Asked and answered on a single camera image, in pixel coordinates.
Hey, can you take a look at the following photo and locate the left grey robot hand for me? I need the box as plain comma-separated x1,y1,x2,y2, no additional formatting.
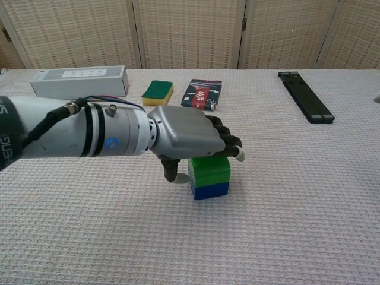
147,104,247,185

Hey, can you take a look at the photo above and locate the green toy block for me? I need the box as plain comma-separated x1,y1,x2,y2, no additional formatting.
187,156,232,188

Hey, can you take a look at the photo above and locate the blue toy block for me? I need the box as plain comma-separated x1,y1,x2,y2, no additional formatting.
192,181,230,201

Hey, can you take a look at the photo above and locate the dark printed snack packet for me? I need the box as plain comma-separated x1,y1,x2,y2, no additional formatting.
180,78,223,113

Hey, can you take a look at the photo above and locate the green and yellow sponge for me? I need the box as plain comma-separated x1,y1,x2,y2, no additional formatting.
141,80,175,107

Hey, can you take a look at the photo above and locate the woven folding screen panel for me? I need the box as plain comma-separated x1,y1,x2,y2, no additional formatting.
239,0,347,71
315,0,380,71
0,11,27,70
0,0,144,70
132,0,248,70

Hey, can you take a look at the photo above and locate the black folding stand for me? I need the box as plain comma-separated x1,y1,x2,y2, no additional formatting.
277,71,336,124

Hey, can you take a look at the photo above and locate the white cardboard box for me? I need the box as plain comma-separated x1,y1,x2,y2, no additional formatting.
30,65,129,101

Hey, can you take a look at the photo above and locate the woven white tablecloth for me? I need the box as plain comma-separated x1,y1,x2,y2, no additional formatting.
0,68,380,285

